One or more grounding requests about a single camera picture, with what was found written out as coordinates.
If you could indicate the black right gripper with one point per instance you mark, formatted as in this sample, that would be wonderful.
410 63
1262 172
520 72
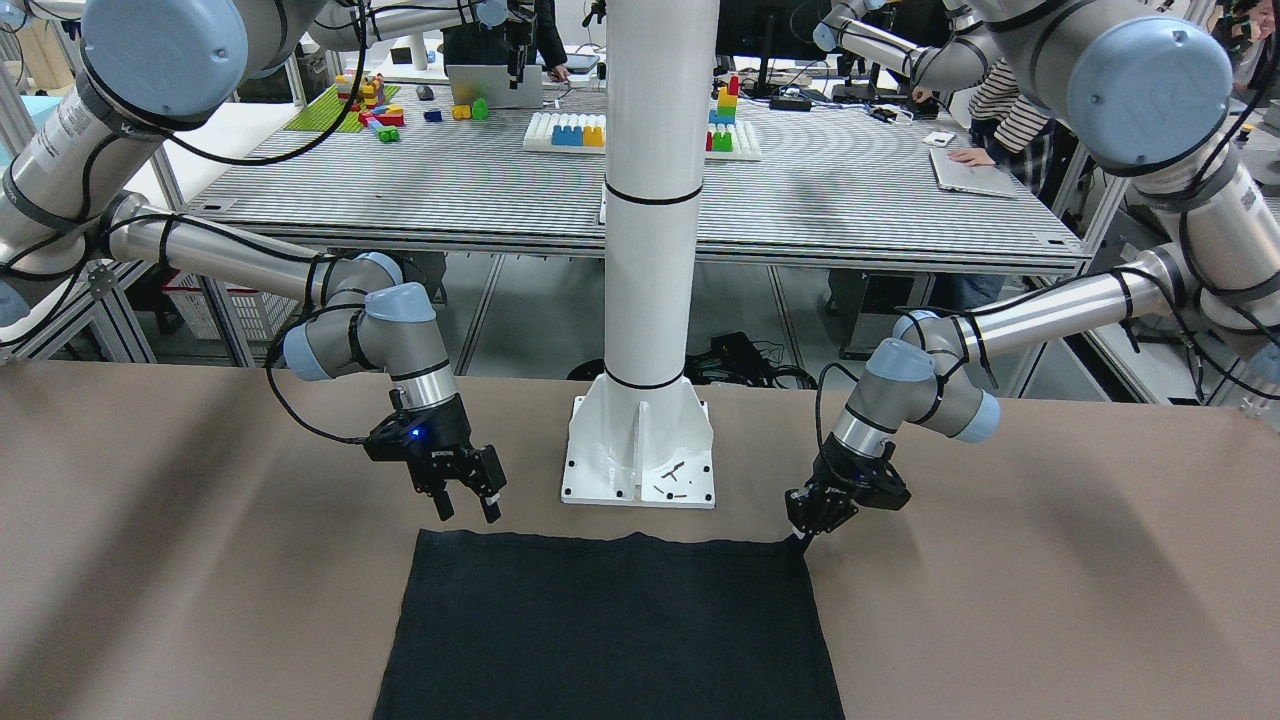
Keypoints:
452 436

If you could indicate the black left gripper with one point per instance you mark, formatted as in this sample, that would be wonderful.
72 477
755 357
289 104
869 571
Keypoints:
838 472

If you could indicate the black t-shirt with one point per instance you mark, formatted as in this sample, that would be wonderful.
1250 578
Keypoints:
504 626

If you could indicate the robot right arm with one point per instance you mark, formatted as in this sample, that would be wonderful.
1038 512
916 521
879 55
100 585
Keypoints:
152 70

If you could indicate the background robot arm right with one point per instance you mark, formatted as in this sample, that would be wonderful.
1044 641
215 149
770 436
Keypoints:
895 364

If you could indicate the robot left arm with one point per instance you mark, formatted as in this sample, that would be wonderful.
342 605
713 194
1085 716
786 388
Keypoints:
1147 96

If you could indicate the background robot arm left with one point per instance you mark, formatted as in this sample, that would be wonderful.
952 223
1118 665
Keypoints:
347 26

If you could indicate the grey computer box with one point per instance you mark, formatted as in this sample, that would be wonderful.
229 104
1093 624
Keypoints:
866 305

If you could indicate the white plastic basket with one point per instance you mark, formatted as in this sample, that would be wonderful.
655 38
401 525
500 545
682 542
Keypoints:
260 314

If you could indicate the white block tray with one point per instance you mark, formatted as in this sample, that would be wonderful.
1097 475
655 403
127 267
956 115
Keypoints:
576 133

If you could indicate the striped aluminium work table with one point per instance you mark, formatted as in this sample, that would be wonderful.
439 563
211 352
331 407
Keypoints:
836 189

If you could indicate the silver laptop on table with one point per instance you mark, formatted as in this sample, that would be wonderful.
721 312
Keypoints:
955 176

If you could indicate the green lego baseplate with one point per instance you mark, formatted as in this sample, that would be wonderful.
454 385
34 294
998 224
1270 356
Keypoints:
321 112

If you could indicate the open laptop in background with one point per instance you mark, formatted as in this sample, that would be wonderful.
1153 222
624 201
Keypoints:
493 84

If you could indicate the person in striped shirt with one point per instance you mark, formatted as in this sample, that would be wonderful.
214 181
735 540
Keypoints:
1007 130

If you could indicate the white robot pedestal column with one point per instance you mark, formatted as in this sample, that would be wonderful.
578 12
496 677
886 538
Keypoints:
641 436

